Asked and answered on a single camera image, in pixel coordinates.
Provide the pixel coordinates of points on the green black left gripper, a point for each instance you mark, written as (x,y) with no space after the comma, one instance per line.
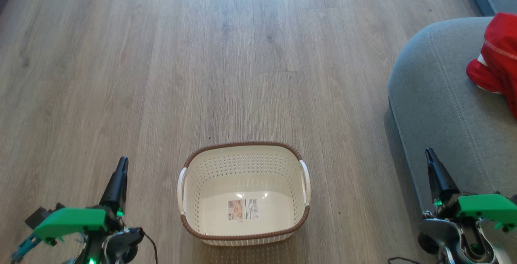
(72,219)

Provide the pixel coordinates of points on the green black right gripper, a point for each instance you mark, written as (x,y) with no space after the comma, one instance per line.
(484,209)

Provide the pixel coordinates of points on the red white clothing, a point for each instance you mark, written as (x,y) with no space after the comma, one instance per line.
(501,53)

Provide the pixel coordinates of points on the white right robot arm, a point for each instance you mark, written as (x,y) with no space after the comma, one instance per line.
(460,239)

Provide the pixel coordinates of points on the cream brown-rimmed laundry basket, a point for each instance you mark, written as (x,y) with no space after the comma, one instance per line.
(242,163)

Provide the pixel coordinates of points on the grey fabric sofa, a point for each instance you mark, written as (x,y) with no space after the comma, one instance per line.
(440,94)

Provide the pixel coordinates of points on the paper label sticker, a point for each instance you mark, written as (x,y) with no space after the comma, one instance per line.
(243,209)

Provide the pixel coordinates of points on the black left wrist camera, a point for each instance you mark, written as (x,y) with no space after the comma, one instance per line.
(40,215)

